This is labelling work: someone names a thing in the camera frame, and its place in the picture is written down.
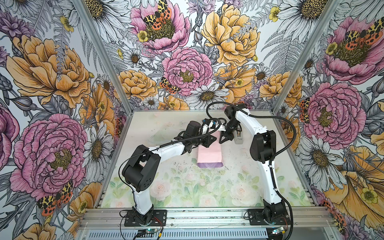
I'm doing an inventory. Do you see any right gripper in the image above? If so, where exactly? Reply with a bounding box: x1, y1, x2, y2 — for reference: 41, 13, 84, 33
219, 117, 242, 144

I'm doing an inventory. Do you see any purple wrapping paper sheet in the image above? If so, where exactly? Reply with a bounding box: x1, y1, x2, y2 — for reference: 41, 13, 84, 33
197, 141, 224, 168

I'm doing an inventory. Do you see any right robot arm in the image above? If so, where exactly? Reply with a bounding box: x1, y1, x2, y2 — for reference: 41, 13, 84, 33
219, 105, 288, 221

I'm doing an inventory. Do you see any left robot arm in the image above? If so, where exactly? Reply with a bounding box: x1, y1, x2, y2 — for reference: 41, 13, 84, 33
118, 118, 225, 217

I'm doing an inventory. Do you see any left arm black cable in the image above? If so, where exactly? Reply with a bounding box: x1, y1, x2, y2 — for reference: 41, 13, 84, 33
117, 117, 226, 199

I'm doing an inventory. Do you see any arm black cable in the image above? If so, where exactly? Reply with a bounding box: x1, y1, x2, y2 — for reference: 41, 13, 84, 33
117, 117, 226, 199
205, 100, 299, 240

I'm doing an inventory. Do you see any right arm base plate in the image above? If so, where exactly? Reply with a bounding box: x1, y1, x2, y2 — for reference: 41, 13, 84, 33
243, 209, 291, 227

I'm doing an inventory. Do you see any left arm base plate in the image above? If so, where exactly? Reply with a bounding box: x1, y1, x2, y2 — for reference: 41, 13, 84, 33
124, 210, 168, 227

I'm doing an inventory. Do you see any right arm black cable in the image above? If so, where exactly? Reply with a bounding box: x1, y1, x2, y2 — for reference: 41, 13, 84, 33
205, 100, 299, 240

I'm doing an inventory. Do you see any aluminium front rail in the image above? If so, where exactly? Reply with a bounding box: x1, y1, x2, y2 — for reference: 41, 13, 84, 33
75, 207, 341, 240

